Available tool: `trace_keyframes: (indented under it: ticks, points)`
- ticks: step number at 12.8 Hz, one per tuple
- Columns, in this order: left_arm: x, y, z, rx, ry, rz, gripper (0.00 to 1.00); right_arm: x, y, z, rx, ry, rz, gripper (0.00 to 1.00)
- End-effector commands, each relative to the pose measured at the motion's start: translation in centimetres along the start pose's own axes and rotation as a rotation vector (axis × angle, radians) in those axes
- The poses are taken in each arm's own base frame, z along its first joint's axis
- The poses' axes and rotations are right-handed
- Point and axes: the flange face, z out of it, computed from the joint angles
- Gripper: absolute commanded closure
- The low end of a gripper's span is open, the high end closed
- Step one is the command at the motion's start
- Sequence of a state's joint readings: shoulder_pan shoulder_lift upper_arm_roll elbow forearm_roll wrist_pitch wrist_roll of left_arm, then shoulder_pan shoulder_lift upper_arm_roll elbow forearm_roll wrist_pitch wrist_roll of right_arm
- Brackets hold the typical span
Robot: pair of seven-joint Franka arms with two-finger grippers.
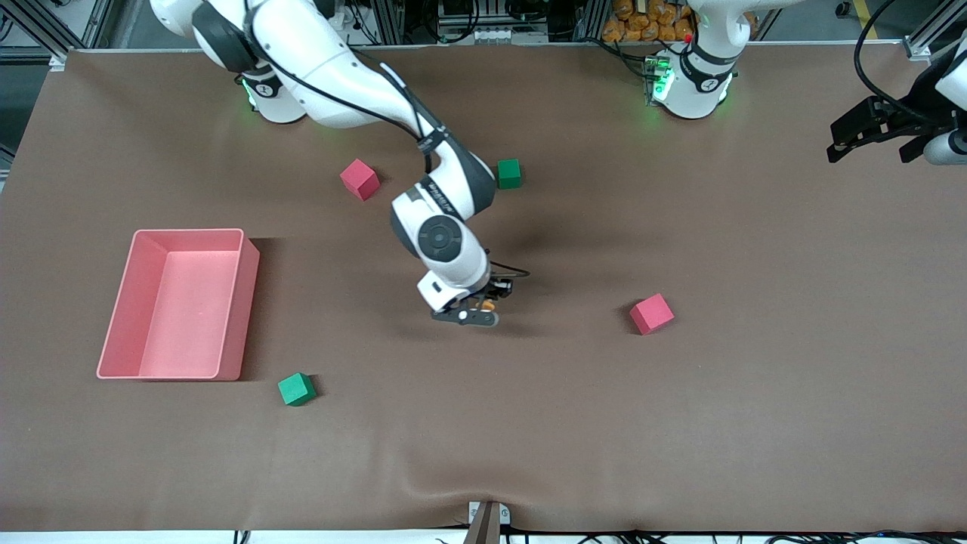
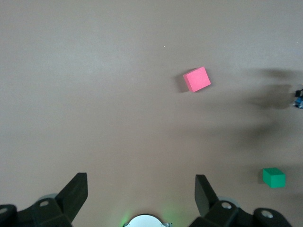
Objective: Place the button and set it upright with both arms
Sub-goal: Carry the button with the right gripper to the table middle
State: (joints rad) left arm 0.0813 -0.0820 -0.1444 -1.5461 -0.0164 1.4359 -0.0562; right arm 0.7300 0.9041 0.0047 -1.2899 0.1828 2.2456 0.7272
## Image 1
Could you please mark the brown table mat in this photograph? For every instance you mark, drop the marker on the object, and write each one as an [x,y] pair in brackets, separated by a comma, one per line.
[483,423]

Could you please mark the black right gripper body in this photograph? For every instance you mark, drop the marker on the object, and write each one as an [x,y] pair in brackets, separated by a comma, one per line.
[499,288]

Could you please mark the red foam cube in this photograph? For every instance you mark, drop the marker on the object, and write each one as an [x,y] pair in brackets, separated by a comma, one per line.
[651,314]
[359,180]

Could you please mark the bag of orange objects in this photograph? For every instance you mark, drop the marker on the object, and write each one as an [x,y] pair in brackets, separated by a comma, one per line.
[642,23]

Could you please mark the white terminal strip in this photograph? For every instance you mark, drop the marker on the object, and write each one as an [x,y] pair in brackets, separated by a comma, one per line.
[495,35]

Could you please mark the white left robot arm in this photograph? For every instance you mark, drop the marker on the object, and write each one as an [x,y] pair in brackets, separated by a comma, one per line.
[699,91]

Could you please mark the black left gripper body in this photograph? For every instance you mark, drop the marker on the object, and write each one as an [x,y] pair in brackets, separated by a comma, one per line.
[909,114]

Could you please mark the metal camera pole bracket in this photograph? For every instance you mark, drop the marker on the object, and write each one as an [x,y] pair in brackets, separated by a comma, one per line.
[486,525]

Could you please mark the green foam cube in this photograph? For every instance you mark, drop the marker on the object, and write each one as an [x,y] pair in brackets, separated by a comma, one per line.
[511,175]
[295,390]

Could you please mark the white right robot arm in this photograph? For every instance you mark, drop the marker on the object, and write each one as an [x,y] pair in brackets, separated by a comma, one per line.
[340,75]

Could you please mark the pink plastic bin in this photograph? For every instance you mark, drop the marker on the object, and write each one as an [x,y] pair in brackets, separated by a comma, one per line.
[174,347]

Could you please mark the aluminium frame profile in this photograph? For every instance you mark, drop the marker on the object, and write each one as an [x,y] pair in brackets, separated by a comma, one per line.
[933,38]
[45,30]

